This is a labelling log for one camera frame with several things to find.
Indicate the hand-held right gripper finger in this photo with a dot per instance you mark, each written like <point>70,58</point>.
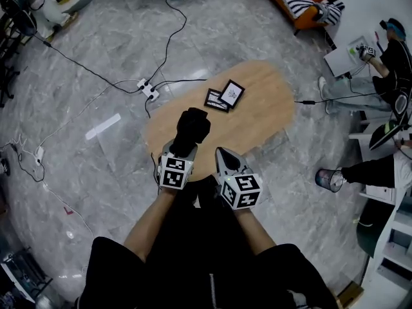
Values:
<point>222,166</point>
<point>243,167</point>

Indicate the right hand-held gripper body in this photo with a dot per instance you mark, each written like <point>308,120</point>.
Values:
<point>241,190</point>

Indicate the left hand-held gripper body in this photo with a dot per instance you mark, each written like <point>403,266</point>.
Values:
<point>175,172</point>

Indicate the black cloth item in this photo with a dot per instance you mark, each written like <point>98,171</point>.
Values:
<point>191,130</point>

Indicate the person's left forearm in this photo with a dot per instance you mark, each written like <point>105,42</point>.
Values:
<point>151,224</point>

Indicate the person's right forearm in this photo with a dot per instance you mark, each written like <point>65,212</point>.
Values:
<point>254,230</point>

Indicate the oval wooden table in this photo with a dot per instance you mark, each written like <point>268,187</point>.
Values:
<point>257,114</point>

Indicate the person's black trousers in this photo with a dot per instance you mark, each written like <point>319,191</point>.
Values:
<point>206,237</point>

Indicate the white square power strip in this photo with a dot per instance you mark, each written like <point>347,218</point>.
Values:
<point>148,89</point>

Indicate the black mesh waste bin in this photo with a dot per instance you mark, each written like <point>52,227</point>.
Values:
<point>330,179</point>

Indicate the person's black jacket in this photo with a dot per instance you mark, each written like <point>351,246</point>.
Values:
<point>112,278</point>

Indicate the small white power strip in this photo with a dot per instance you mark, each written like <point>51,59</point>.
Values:
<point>39,155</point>

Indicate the white water dispenser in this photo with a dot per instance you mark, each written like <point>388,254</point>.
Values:
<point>341,63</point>

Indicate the black item with green stripe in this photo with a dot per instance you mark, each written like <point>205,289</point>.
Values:
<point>386,137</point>

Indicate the brown cardboard box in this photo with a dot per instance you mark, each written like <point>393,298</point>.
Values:
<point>349,296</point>

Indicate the white shelf unit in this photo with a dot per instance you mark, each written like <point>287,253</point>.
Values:
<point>396,246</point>

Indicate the black white striped cushion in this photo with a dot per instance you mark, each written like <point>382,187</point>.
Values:
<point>331,11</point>

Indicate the black metal rack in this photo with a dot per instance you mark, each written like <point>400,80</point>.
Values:
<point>25,275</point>

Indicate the black office chair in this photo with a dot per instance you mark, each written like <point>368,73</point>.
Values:
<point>22,21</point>

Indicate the black picture frame dark print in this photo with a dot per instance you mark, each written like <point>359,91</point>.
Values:
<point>212,101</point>

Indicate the black picture frame pale print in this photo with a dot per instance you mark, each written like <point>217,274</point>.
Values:
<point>231,93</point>

